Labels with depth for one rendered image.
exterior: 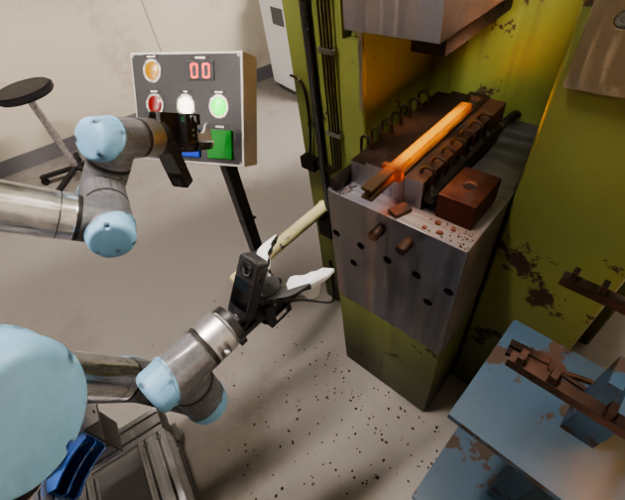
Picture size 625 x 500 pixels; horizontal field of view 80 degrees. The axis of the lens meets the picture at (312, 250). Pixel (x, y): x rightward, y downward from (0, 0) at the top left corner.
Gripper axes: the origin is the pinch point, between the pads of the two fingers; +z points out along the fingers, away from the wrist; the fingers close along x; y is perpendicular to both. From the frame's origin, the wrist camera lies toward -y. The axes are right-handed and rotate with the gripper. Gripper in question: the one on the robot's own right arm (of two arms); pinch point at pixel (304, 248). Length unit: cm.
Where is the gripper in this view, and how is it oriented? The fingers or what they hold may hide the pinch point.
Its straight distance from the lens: 70.1
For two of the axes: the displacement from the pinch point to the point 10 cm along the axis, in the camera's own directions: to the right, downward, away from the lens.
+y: 1.2, 6.8, 7.3
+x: 7.4, 4.3, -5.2
